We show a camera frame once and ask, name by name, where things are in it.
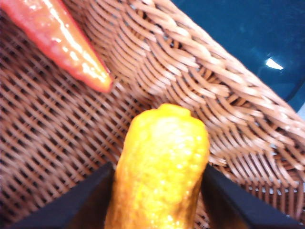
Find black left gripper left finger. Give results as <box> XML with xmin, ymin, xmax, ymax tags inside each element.
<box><xmin>9</xmin><ymin>161</ymin><xmax>115</xmax><ymax>229</ymax></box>

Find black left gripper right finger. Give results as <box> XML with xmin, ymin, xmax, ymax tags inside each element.
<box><xmin>201</xmin><ymin>164</ymin><xmax>305</xmax><ymax>229</ymax></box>

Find yellow toy corn cob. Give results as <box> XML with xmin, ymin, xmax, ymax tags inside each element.
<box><xmin>104</xmin><ymin>103</ymin><xmax>210</xmax><ymax>229</ymax></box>

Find brown wicker basket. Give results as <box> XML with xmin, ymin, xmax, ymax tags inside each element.
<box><xmin>0</xmin><ymin>0</ymin><xmax>305</xmax><ymax>229</ymax></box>

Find orange toy carrot green leaves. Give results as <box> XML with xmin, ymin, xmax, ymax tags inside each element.
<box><xmin>0</xmin><ymin>0</ymin><xmax>114</xmax><ymax>93</ymax></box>

